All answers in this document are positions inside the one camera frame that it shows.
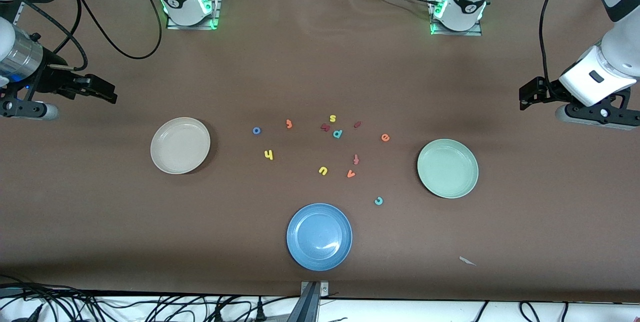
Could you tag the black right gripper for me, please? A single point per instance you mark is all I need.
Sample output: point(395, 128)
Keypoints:
point(50, 79)

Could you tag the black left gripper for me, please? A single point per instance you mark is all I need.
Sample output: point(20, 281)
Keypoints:
point(549, 90)

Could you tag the yellow foam letter h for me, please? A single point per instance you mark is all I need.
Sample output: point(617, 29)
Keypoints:
point(270, 155)

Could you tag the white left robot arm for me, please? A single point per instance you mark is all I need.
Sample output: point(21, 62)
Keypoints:
point(467, 2)

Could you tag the beige brown round plate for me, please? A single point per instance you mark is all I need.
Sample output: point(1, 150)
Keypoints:
point(180, 145)

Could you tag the light green round plate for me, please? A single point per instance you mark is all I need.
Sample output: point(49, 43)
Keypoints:
point(447, 168)

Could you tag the white paper scrap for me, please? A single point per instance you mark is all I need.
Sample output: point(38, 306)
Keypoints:
point(467, 261)

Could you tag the teal foam letter p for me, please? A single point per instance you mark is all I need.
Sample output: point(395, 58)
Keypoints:
point(337, 134)

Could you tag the maroon curved foam letter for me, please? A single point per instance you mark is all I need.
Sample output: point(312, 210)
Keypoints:
point(325, 127)

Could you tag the yellow foam letter u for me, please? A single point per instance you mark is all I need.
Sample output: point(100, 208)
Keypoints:
point(320, 169)

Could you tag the blue round plate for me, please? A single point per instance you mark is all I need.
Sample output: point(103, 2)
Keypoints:
point(319, 237)

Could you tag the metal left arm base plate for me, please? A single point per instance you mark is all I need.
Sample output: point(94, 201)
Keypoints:
point(470, 33)

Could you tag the aluminium table frame rail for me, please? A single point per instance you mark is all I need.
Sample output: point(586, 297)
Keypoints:
point(19, 12)

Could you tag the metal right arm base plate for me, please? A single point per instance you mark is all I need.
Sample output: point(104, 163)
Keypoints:
point(216, 7)

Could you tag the grey metal bracket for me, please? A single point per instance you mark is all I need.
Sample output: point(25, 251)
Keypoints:
point(324, 289)

